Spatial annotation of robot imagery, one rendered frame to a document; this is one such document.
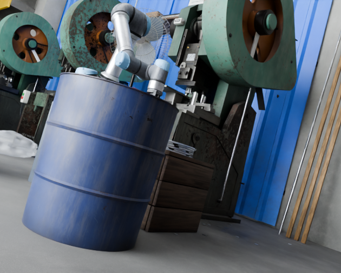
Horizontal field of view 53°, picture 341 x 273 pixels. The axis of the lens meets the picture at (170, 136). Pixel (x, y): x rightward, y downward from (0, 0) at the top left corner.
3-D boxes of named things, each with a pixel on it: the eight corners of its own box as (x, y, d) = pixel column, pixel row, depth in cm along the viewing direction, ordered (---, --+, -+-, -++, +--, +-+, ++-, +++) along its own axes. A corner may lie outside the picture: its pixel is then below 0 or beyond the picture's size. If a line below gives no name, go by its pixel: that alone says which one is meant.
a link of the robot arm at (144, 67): (132, 59, 173) (145, 58, 165) (149, 68, 181) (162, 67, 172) (128, 74, 173) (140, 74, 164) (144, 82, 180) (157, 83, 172)
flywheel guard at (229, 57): (212, 57, 189) (250, -80, 195) (175, 57, 209) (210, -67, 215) (289, 111, 263) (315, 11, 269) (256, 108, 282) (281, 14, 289)
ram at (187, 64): (188, 78, 237) (199, 38, 239) (172, 78, 248) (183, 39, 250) (203, 87, 250) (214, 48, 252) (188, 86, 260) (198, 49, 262)
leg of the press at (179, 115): (158, 214, 199) (199, 66, 206) (145, 208, 207) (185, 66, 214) (240, 223, 265) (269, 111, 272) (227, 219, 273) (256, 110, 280)
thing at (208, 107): (209, 110, 230) (214, 96, 231) (190, 108, 242) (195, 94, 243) (214, 113, 235) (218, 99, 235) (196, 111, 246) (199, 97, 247)
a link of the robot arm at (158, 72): (163, 64, 173) (174, 64, 166) (157, 85, 172) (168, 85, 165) (151, 58, 167) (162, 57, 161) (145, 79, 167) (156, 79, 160)
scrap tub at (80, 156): (53, 254, 87) (107, 73, 90) (-6, 206, 116) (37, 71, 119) (165, 254, 117) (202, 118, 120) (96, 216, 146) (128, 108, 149)
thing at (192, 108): (193, 114, 223) (195, 105, 224) (147, 108, 255) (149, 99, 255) (218, 125, 245) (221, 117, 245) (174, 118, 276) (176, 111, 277)
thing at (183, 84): (193, 89, 239) (195, 81, 239) (172, 87, 253) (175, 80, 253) (207, 96, 250) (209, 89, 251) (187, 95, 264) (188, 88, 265)
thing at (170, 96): (161, 104, 223) (166, 84, 224) (146, 102, 233) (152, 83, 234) (185, 115, 241) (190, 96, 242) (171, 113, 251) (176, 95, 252)
